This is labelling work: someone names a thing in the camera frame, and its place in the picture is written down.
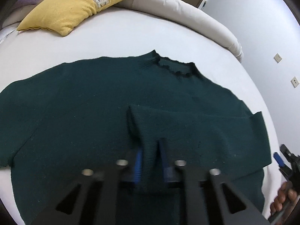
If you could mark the yellow patterned cushion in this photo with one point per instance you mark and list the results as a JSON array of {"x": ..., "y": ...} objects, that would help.
[{"x": 62, "y": 16}]

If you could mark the upper beige wall socket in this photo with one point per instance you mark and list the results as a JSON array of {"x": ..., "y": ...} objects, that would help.
[{"x": 277, "y": 58}]

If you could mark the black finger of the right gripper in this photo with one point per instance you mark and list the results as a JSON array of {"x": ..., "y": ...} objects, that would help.
[{"x": 285, "y": 151}]

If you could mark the beige wall socket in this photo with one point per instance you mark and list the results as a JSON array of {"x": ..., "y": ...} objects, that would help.
[
  {"x": 294, "y": 82},
  {"x": 277, "y": 58}
]

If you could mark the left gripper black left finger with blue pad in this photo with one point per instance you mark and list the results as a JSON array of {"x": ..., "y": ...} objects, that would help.
[{"x": 133, "y": 171}]

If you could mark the lower beige wall socket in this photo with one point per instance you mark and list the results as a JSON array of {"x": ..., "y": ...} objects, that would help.
[{"x": 294, "y": 82}]

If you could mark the white bed pillow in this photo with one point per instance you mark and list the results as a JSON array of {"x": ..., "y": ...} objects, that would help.
[{"x": 9, "y": 32}]

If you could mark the cream white duvet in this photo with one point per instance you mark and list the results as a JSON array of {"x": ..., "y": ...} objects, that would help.
[{"x": 134, "y": 27}]

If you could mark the dark green knit sweater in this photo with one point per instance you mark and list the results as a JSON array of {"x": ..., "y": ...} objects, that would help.
[{"x": 90, "y": 113}]

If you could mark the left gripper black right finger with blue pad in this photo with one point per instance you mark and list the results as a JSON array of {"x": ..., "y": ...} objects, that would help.
[{"x": 167, "y": 170}]

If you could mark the person's right hand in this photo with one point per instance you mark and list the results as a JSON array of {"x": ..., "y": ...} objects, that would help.
[{"x": 286, "y": 192}]

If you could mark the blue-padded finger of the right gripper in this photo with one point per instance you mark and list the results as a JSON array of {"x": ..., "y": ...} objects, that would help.
[{"x": 278, "y": 159}]

